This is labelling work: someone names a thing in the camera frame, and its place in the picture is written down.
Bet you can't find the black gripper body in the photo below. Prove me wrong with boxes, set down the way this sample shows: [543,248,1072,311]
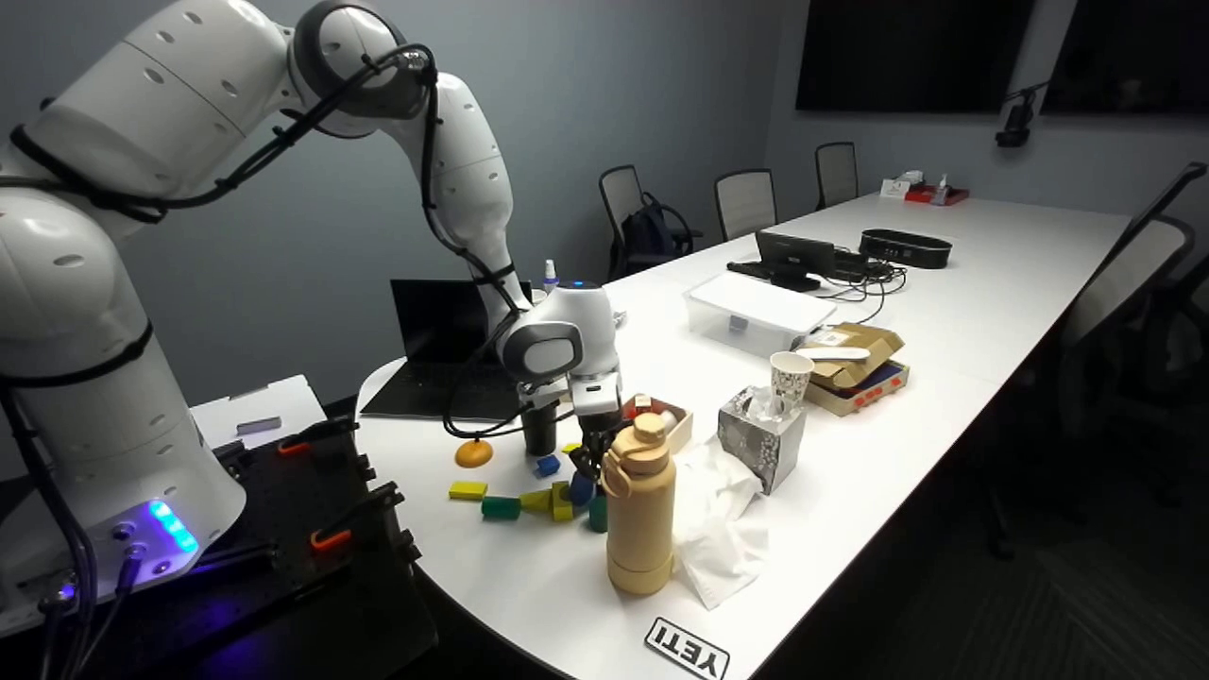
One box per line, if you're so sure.
[521,373,624,452]

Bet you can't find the blue square block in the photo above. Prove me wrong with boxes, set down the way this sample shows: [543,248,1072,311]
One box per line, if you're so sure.
[570,477,603,511]

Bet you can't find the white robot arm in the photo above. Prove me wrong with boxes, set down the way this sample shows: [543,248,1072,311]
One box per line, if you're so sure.
[0,0,619,631]

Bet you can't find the blue small round block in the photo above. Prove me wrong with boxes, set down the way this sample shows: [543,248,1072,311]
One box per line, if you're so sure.
[533,452,561,478]

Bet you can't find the teal green block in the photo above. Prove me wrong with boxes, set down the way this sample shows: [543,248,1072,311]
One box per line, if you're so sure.
[585,495,608,531]

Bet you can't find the yellow triangle block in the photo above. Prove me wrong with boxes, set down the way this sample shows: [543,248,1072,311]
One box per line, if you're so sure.
[521,486,579,520]

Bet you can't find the green cylinder block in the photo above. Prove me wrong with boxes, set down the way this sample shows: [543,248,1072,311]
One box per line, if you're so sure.
[478,495,521,520]

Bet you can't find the orange round block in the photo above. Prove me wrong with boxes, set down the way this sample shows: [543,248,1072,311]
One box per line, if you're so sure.
[454,439,496,467]

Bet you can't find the yellow rectangular block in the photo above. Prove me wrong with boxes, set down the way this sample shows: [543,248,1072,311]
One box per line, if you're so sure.
[448,478,487,502]

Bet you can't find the grey tissue box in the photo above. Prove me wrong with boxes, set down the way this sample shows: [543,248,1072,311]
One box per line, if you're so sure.
[716,386,805,490]

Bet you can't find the white flat box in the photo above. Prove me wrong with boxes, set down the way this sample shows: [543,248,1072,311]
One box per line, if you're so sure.
[684,271,835,352]

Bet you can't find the open cardboard box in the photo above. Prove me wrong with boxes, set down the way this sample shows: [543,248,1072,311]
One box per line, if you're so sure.
[802,323,908,415]

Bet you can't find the wooden tray with blocks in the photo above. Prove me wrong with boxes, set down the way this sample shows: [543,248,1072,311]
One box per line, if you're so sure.
[624,391,690,452]

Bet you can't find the tan water bottle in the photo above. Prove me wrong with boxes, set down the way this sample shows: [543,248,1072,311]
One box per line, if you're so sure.
[599,419,677,595]

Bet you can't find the black tumbler cup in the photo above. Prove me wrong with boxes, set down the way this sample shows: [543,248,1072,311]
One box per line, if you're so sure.
[521,404,555,458]

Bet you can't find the small spray bottle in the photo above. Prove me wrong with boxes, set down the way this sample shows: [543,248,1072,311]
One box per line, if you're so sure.
[540,258,558,291]

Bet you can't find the white crumpled tissue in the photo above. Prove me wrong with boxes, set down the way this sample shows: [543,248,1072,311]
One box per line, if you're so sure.
[674,442,772,607]

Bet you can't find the black open laptop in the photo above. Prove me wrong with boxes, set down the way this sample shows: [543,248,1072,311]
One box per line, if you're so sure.
[365,278,516,424]

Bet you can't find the office chair with backpack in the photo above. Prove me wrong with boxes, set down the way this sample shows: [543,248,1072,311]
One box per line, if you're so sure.
[595,167,694,278]

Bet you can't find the white paper cup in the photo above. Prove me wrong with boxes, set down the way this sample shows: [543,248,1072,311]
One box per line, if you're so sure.
[768,352,813,410]

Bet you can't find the Yeti sticker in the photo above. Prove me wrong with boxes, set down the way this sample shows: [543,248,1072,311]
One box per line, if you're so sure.
[641,614,729,680]

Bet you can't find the black monitor device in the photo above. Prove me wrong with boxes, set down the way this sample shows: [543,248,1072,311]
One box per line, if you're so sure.
[729,231,895,291]

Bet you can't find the grey middle office chair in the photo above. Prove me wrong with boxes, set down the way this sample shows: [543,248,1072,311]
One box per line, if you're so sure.
[715,170,779,238]

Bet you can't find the grey office chair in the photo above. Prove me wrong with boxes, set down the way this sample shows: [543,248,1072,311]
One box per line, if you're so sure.
[715,170,779,238]
[815,141,856,206]

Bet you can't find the orange clamp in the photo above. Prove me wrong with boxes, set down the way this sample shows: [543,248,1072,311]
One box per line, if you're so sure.
[308,530,351,556]

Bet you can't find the white papers on stand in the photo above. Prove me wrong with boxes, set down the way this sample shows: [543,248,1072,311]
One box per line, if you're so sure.
[189,373,325,449]

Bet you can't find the grey far office chair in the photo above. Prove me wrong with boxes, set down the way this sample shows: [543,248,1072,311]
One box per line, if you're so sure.
[815,141,856,206]

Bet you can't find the red items on table end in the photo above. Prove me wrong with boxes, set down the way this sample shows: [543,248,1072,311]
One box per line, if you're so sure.
[880,170,967,206]

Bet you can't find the right side office chair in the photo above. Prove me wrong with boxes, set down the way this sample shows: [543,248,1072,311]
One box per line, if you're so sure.
[980,163,1204,560]

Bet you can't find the wall mounted black screen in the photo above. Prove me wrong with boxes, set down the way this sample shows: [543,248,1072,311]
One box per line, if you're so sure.
[797,0,1034,112]

